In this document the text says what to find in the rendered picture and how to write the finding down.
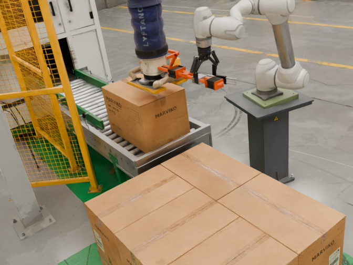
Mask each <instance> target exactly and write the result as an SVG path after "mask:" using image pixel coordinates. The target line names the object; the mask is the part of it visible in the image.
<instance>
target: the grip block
mask: <svg viewBox="0 0 353 265"><path fill-rule="evenodd" d="M185 69H186V68H185V66H181V65H174V66H172V67H169V68H168V73H169V74H168V75H169V77H172V78H176V79H178V78H181V77H182V76H178V72H180V73H182V71H183V70H185ZM185 71H186V70H185Z"/></svg>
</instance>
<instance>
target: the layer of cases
mask: <svg viewBox="0 0 353 265"><path fill-rule="evenodd" d="M84 204H85V207H86V210H87V214H88V218H89V221H90V224H91V227H92V231H93V233H94V237H95V240H96V244H97V247H98V249H99V250H100V252H101V253H102V254H103V255H104V256H105V257H106V259H107V260H108V261H109V262H110V263H111V264H112V265H341V264H342V253H343V246H344V235H345V224H346V215H344V214H342V213H340V212H338V211H336V210H334V209H333V208H331V207H329V206H327V205H325V204H323V203H321V202H319V201H317V200H315V199H313V198H311V197H309V196H307V195H305V194H303V193H301V192H299V191H297V190H295V189H293V188H291V187H289V186H287V185H285V184H283V183H281V182H279V181H277V180H275V179H273V178H271V177H269V176H268V175H266V174H264V173H261V172H260V171H258V170H256V169H254V168H252V167H250V166H248V165H246V164H244V163H242V162H240V161H238V160H236V159H234V158H232V157H230V156H228V155H226V154H224V153H222V152H220V151H218V150H216V149H214V148H212V147H210V146H208V145H206V144H204V143H200V144H198V145H196V146H194V147H193V148H191V149H189V150H187V151H185V152H183V153H181V154H179V155H177V156H175V157H173V158H171V159H169V160H167V161H165V162H163V163H161V164H160V165H157V166H155V167H153V168H151V169H149V170H147V171H145V172H144V173H142V174H140V175H138V176H136V177H134V178H132V179H130V180H128V181H126V182H124V183H122V184H120V185H118V186H116V187H114V188H112V189H110V190H108V191H106V192H104V193H102V194H100V195H98V196H96V197H95V198H93V199H91V200H89V201H87V202H85V203H84Z"/></svg>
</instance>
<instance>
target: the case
mask: <svg viewBox="0 0 353 265"><path fill-rule="evenodd" d="M129 80H132V78H131V77H128V78H125V79H122V80H119V81H117V82H114V83H111V84H109V85H105V86H103V87H101V89H102V93H103V98H104V101H105V105H106V110H107V114H108V118H109V122H110V127H111V130H112V131H113V132H114V133H116V134H117V135H119V136H120V137H122V138H123V139H125V140H127V141H128V142H130V143H131V144H133V145H134V146H136V147H137V148H139V149H140V150H142V151H143V152H145V153H146V154H147V153H149V152H151V151H153V150H155V149H157V148H159V147H161V146H163V145H165V144H167V143H169V142H171V141H173V140H175V139H178V138H180V137H182V136H184V135H186V134H188V133H190V124H189V116H188V108H187V103H186V95H185V88H183V87H180V86H177V85H175V84H172V83H166V84H164V85H163V86H164V87H166V90H164V91H162V92H159V93H157V94H153V93H150V92H148V91H145V90H143V89H140V88H137V87H134V86H132V85H129V84H127V81H129Z"/></svg>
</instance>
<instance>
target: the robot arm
mask: <svg viewBox="0 0 353 265"><path fill-rule="evenodd" d="M294 9H295V0H241V1H239V2H238V3H237V4H236V5H235V6H233V7H232V8H231V10H230V17H215V16H213V15H212V12H211V10H210V9H209V8H208V7H199V8H197V9H196V10H195V12H194V18H193V27H194V32H195V39H196V46H197V47H198V56H194V60H193V63H192V66H191V70H190V73H192V74H193V78H194V82H195V83H196V84H198V83H199V81H198V73H197V71H198V69H199V68H200V66H201V64H202V63H203V62H204V61H206V60H208V59H209V60H210V61H211V62H212V63H213V64H212V75H214V76H216V70H217V65H218V63H220V62H219V60H218V58H217V56H216V54H215V51H214V50H211V45H212V36H213V37H216V38H219V39H224V40H238V39H241V38H242V37H243V35H244V33H245V27H244V25H243V22H244V21H243V17H242V16H243V15H250V14H252V15H265V17H266V18H267V19H268V21H269V22H270V23H271V24H272V28H273V33H274V37H275V42H276V47H277V51H278V56H279V61H280V65H276V63H275V62H274V61H273V60H272V59H269V58H267V59H262V60H260V61H259V63H258V64H257V66H256V70H255V81H256V90H255V91H252V92H251V94H252V95H255V96H257V97H258V98H260V99H262V100H263V101H267V100H268V99H271V98H273V97H276V96H278V95H282V94H283V91H281V90H278V89H277V88H283V89H292V90H297V89H302V88H304V87H306V86H307V84H308V82H309V73H308V71H307V70H306V69H303V68H302V67H301V65H300V64H299V62H298V61H296V60H295V57H294V52H293V47H292V41H291V37H290V31H289V25H288V20H287V19H288V17H289V15H290V14H291V13H292V12H293V11H294ZM210 54H212V56H213V58H214V60H215V61H214V60H213V59H212V58H211V57H210ZM200 60H201V61H200Z"/></svg>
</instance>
